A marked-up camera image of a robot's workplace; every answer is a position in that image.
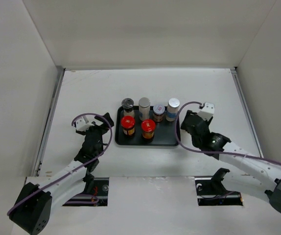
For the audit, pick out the red lid orange sauce jar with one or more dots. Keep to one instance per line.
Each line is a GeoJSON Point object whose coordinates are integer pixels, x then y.
{"type": "Point", "coordinates": [148, 127]}

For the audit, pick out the clear lid pepper grinder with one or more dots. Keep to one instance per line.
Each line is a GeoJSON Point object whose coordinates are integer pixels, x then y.
{"type": "Point", "coordinates": [128, 107]}

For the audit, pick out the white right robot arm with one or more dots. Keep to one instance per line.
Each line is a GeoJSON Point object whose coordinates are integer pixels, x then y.
{"type": "Point", "coordinates": [263, 178]}

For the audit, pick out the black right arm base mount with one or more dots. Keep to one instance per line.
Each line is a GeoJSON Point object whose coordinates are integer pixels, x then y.
{"type": "Point", "coordinates": [211, 192]}

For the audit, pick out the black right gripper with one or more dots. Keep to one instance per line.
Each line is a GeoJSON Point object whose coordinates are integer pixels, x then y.
{"type": "Point", "coordinates": [188, 113]}

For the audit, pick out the small white red label jar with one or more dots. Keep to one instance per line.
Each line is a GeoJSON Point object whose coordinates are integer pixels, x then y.
{"type": "Point", "coordinates": [158, 112]}

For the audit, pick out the black rectangular tray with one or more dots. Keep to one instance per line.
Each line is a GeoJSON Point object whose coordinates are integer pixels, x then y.
{"type": "Point", "coordinates": [164, 134]}

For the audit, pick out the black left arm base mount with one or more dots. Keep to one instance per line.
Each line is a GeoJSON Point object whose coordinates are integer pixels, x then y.
{"type": "Point", "coordinates": [95, 193]}

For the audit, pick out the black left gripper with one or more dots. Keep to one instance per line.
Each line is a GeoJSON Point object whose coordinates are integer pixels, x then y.
{"type": "Point", "coordinates": [103, 127]}

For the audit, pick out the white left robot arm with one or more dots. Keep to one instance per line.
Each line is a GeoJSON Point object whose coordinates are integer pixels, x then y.
{"type": "Point", "coordinates": [36, 202]}

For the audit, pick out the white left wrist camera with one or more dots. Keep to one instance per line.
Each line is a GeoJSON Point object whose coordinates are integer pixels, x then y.
{"type": "Point", "coordinates": [82, 124]}

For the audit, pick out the silver lid white shaker bottle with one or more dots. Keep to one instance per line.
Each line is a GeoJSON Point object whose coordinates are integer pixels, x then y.
{"type": "Point", "coordinates": [144, 108]}

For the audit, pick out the silver lid blue label bottle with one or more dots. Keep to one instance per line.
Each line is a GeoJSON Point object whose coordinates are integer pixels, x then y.
{"type": "Point", "coordinates": [172, 109]}

